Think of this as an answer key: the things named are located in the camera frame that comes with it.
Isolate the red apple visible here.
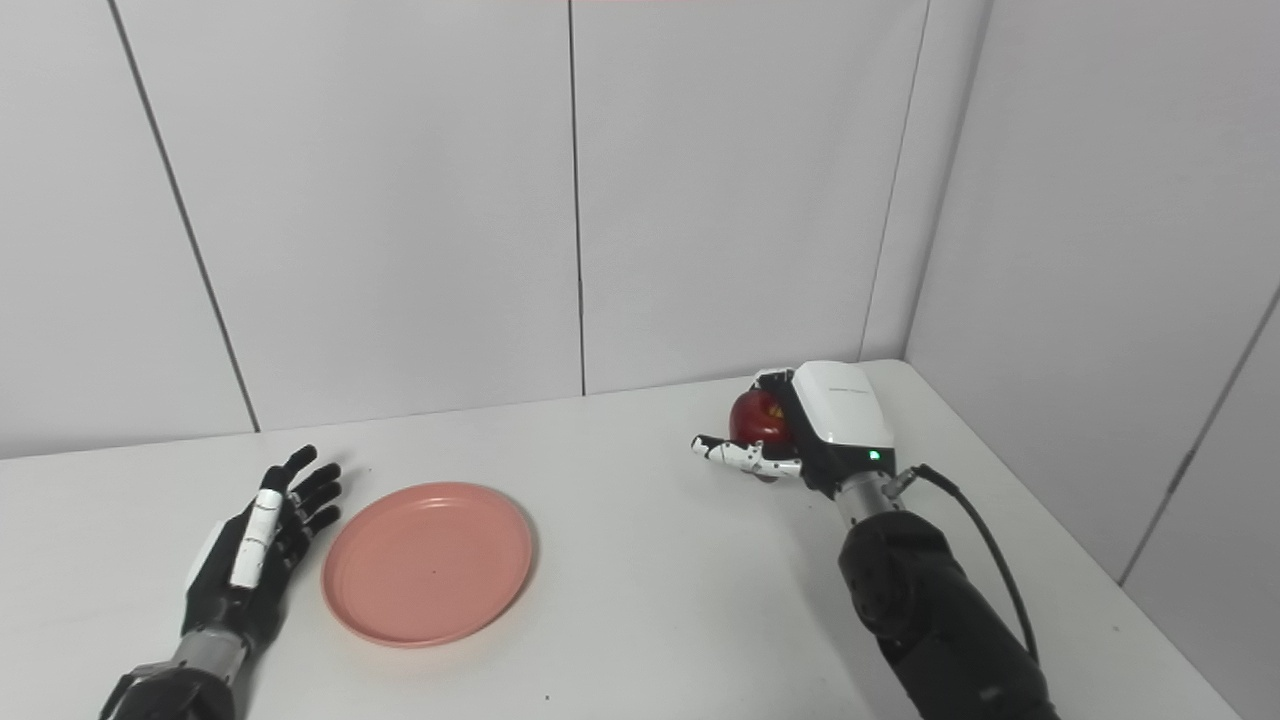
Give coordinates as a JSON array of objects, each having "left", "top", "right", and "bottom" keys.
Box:
[{"left": 729, "top": 389, "right": 797, "bottom": 449}]

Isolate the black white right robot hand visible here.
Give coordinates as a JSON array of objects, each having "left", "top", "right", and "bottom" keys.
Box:
[{"left": 691, "top": 360, "right": 898, "bottom": 498}]

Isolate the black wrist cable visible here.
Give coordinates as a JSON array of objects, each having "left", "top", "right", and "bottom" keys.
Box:
[
  {"left": 97, "top": 663, "right": 173, "bottom": 720},
  {"left": 885, "top": 463, "right": 1041, "bottom": 669}
]

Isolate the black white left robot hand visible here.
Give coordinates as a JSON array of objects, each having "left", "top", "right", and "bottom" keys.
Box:
[{"left": 182, "top": 445, "right": 343, "bottom": 661}]

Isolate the pink plastic plate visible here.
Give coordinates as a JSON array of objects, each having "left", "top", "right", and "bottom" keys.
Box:
[{"left": 321, "top": 483, "right": 536, "bottom": 649}]

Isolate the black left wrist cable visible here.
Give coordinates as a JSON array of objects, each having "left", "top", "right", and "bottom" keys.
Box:
[{"left": 97, "top": 663, "right": 173, "bottom": 720}]

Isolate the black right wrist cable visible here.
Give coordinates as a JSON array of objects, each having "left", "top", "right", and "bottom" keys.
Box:
[{"left": 885, "top": 463, "right": 1041, "bottom": 669}]

